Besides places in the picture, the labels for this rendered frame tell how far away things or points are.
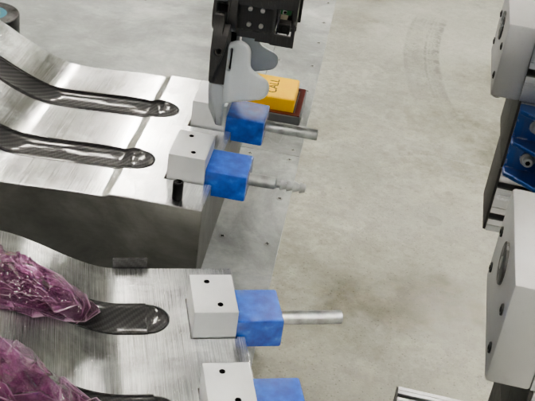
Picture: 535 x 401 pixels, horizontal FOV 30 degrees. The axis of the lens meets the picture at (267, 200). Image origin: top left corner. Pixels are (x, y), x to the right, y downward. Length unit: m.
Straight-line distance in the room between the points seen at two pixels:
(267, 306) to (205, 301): 0.06
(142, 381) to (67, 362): 0.06
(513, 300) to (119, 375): 0.30
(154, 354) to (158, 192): 0.18
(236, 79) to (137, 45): 0.44
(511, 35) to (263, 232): 0.36
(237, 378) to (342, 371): 1.36
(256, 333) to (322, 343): 1.34
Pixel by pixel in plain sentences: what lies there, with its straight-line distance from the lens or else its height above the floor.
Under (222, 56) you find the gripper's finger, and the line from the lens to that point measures 0.97.
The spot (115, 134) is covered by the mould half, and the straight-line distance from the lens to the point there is 1.02.
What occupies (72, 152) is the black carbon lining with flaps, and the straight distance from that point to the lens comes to 1.00.
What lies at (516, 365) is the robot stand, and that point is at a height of 0.92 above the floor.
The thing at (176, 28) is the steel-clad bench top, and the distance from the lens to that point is 1.49.
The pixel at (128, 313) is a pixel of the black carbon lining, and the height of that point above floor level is 0.85.
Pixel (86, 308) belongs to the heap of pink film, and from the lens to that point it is 0.83.
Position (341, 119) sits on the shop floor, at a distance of 3.03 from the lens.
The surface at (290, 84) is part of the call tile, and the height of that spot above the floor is 0.84.
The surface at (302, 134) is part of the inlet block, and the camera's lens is 1.04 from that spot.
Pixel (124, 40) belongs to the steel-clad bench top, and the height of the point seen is 0.80.
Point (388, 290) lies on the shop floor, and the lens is 2.35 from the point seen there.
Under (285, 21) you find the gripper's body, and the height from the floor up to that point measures 1.02.
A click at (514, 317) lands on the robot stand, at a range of 0.73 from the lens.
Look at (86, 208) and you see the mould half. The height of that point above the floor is 0.87.
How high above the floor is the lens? 1.39
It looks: 33 degrees down
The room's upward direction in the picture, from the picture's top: 8 degrees clockwise
